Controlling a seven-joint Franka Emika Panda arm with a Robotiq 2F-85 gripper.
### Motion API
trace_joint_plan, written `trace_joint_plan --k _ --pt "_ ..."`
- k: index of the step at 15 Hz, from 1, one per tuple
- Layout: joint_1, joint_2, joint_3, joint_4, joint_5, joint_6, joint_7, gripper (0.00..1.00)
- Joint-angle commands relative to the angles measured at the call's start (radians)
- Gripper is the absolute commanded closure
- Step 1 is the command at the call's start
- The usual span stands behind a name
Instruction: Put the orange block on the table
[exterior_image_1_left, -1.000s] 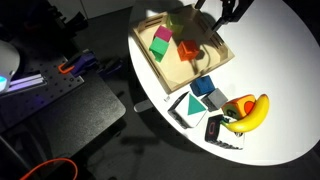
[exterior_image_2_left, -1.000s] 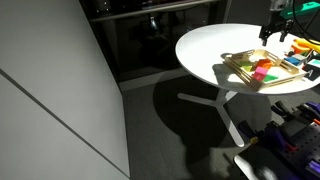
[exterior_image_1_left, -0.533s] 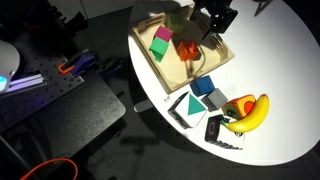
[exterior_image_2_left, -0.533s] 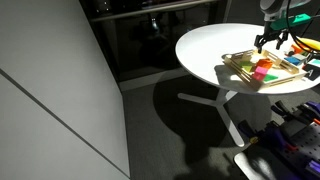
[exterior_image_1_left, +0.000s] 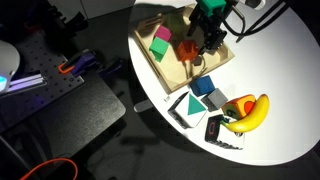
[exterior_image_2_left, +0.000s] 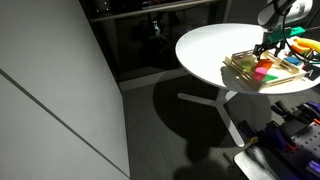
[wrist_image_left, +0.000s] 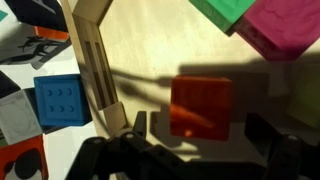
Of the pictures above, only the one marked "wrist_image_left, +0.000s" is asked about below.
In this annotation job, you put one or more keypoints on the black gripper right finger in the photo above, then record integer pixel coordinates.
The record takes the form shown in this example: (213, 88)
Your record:
(288, 156)

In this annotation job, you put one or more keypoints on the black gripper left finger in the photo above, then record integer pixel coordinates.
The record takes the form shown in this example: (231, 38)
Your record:
(127, 152)

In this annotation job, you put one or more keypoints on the orange block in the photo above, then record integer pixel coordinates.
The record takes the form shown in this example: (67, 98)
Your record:
(200, 107)

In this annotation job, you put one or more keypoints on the blue block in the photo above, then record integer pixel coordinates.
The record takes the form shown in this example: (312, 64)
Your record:
(61, 100)

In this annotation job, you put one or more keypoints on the grey block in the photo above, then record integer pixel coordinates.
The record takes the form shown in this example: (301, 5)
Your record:
(18, 119)

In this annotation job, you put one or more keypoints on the magenta block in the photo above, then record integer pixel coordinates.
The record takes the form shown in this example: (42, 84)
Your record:
(281, 30)

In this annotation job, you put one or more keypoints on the green block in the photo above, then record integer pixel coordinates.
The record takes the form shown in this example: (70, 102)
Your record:
(222, 13)

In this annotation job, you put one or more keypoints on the orange soft cube with number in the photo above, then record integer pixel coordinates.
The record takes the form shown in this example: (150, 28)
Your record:
(24, 160)

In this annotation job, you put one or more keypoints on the wooden tray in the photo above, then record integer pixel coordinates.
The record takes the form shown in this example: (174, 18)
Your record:
(129, 51)

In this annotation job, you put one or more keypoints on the black and white patterned cube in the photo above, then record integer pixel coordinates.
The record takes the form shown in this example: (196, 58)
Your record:
(31, 45)

